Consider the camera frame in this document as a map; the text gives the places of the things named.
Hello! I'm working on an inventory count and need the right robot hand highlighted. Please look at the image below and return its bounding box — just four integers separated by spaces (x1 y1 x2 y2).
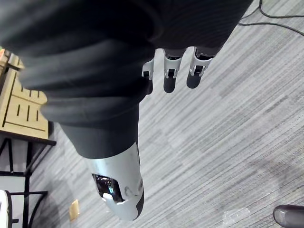
0 0 253 222

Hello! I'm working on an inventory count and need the wooden slatted crate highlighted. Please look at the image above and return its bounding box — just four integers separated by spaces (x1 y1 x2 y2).
0 49 50 140

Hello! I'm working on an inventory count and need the small tan floor tag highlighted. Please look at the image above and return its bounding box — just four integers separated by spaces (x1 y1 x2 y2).
69 199 80 222

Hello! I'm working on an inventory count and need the white round object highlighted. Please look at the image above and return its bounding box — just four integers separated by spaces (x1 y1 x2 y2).
0 189 10 228

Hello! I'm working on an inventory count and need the clear plastic floor scrap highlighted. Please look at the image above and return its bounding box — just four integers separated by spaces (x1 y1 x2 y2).
223 207 251 224

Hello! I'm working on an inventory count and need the black metal frame table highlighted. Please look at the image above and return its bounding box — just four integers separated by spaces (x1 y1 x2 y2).
0 130 57 228

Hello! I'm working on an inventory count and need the black floor cable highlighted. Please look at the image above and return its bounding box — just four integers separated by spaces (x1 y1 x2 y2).
238 0 304 36

